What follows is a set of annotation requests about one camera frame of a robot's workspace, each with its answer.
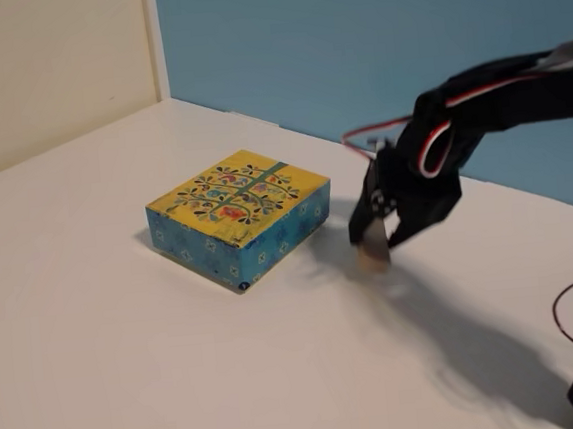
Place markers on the wooden Jenga block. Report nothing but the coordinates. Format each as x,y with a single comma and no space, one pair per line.
374,252

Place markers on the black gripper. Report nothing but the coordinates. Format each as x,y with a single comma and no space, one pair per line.
400,204

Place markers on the grey tape strip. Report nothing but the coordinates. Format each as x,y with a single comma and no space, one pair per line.
563,54

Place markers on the floral yellow and teal box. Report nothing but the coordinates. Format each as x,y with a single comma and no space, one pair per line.
238,203

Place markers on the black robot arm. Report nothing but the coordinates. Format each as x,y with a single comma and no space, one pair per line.
507,100

